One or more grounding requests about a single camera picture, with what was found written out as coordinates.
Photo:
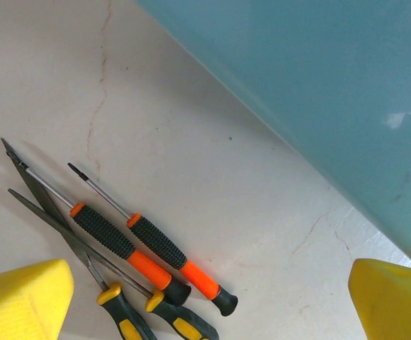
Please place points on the thick orange black precision screwdriver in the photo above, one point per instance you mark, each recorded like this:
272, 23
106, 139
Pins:
102, 233

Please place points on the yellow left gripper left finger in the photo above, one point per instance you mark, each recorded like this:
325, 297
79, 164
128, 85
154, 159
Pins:
17, 304

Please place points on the slim orange black precision screwdriver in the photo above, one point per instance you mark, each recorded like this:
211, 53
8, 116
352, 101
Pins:
159, 244

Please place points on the orange-black screwdriver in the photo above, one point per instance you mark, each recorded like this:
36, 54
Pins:
120, 311

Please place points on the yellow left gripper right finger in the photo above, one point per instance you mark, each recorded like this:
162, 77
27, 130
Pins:
393, 304

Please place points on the small black screwdriver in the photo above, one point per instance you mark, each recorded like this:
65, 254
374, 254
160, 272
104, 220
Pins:
180, 318

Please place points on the blue clear-lid plastic tool box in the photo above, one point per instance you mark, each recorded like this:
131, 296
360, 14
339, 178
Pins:
315, 88

